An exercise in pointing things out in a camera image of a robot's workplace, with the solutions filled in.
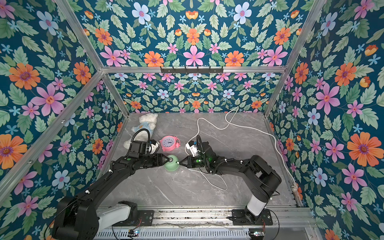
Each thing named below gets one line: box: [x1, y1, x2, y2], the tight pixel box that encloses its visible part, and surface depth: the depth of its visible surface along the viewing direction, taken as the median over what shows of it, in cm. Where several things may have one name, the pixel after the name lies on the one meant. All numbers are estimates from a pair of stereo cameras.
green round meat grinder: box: [164, 155, 180, 172], surface depth 84 cm
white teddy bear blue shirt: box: [123, 112, 158, 149], surface depth 107 cm
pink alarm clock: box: [159, 135, 181, 152], surface depth 103 cm
